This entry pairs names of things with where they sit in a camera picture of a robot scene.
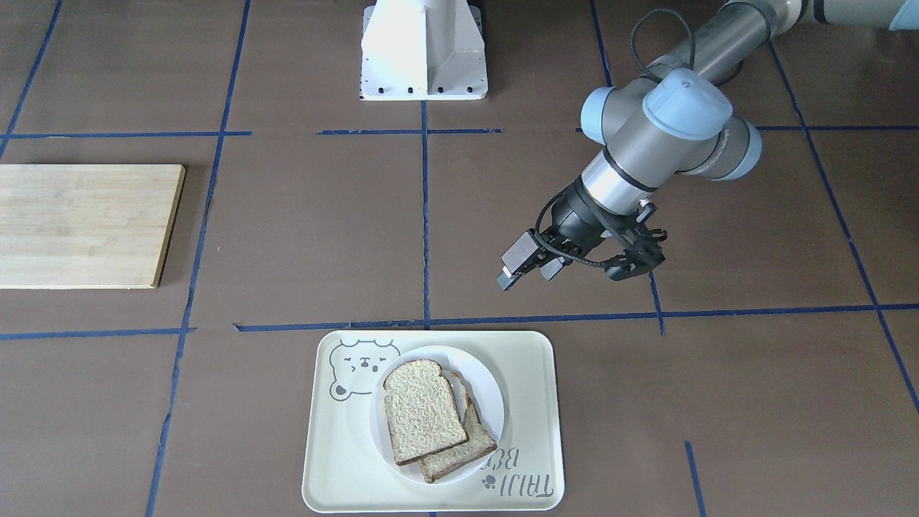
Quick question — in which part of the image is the cream bear tray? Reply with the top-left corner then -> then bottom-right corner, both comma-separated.
302,330 -> 565,515

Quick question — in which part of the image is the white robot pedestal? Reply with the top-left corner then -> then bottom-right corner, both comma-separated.
359,1 -> 489,101

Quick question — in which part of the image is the bread slice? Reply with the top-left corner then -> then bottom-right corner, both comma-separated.
421,371 -> 497,484
382,359 -> 469,467

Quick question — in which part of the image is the wooden cutting board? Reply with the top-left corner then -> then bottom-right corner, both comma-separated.
1,164 -> 186,290

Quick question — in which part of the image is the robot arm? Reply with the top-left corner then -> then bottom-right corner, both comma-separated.
497,1 -> 917,290

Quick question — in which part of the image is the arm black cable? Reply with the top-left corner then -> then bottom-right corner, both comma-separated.
630,9 -> 697,83

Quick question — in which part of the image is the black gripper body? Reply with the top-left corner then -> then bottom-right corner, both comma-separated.
539,180 -> 620,268

